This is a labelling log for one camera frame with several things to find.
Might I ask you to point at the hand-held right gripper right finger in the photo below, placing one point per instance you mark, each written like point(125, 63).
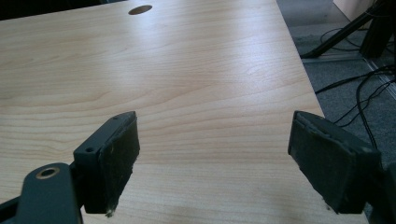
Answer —
point(327, 165)

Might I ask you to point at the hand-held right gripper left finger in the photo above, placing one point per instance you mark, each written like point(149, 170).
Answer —
point(102, 174)

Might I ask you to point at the metal floor strip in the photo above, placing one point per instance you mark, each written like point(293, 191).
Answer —
point(381, 73)

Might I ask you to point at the black stand leg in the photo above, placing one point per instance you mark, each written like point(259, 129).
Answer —
point(342, 31)

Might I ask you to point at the black stand base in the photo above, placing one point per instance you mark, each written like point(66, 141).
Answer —
point(378, 34)

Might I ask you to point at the beige board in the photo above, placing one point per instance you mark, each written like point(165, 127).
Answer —
point(353, 7)

